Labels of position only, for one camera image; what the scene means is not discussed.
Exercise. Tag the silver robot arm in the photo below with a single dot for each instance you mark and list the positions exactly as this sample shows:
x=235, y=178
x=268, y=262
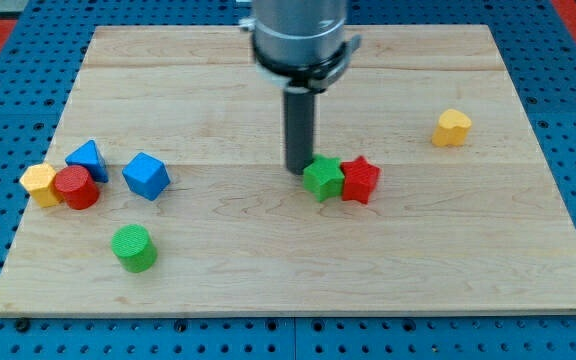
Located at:
x=300, y=45

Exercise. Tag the green star block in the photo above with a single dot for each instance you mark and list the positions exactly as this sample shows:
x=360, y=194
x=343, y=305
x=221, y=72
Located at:
x=324, y=177

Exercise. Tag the red star block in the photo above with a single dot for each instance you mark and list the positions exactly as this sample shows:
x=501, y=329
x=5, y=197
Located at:
x=360, y=179

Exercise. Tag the black cylindrical pointer tool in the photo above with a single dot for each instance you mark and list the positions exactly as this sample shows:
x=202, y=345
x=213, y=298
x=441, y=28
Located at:
x=299, y=120

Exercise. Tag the wooden board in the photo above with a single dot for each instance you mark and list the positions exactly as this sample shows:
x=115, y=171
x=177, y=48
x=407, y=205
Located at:
x=477, y=229

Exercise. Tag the blue cube block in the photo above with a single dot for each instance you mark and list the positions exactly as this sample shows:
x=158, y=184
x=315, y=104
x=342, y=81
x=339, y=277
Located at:
x=146, y=176

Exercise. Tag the green cylinder block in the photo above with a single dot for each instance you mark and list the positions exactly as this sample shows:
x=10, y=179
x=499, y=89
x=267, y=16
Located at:
x=134, y=249

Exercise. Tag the yellow heart block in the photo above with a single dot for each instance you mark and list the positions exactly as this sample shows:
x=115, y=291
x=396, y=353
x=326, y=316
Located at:
x=452, y=129

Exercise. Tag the blue triangle block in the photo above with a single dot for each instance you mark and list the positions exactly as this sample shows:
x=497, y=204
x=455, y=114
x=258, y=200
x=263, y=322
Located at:
x=89, y=156

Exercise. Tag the red cylinder block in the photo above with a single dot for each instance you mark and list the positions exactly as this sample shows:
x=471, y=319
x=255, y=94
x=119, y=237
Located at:
x=77, y=187

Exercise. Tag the yellow hexagon block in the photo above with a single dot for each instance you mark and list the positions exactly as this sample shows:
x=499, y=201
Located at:
x=38, y=181

